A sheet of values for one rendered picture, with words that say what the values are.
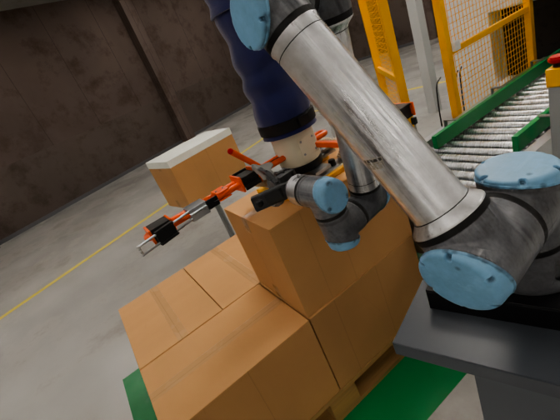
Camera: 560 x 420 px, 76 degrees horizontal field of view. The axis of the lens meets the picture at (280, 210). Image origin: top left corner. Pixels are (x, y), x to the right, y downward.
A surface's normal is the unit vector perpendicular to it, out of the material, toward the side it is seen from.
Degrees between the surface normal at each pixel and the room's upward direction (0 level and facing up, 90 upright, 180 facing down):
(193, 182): 90
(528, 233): 66
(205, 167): 90
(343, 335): 90
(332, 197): 84
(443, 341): 0
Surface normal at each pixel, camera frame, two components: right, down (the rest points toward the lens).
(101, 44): 0.75, 0.00
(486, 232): 0.07, -0.08
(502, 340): -0.36, -0.85
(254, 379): 0.52, 0.17
